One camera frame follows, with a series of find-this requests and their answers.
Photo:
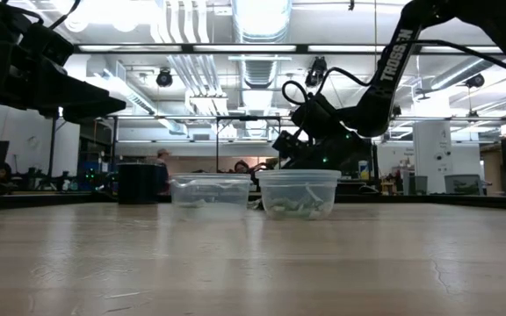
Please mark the clear rectangular plastic container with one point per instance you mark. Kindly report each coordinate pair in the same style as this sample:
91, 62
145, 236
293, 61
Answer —
211, 191

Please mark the grey bin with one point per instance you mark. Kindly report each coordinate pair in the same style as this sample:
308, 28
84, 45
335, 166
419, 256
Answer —
417, 185
464, 184

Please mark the black aluminium table frame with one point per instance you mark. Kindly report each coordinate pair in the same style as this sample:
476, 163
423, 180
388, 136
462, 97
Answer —
433, 201

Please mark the clear round plastic container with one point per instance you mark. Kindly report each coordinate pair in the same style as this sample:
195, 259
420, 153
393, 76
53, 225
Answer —
297, 184

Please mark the yellow white bottle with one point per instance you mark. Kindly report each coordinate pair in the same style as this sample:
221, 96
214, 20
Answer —
364, 170

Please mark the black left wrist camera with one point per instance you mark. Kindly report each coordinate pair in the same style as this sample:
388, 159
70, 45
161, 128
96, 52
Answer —
53, 44

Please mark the black mug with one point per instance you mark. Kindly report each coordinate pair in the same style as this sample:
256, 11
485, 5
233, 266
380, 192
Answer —
139, 184

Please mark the white pillar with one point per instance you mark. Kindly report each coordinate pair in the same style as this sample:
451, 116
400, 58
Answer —
431, 149

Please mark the person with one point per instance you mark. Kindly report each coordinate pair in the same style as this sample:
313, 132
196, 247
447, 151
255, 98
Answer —
163, 155
242, 167

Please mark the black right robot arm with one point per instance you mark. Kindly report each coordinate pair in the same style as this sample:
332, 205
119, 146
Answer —
393, 57

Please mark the black metal rig frame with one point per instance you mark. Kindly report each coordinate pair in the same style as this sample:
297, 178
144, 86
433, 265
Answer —
115, 149

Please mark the black ceiling-hung camera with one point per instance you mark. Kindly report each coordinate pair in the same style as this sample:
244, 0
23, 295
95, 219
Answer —
397, 110
475, 81
164, 79
316, 70

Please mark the silver ventilation duct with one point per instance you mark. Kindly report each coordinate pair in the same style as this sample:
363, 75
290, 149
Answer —
262, 13

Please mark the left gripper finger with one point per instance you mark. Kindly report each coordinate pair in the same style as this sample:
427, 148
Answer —
99, 114
84, 94

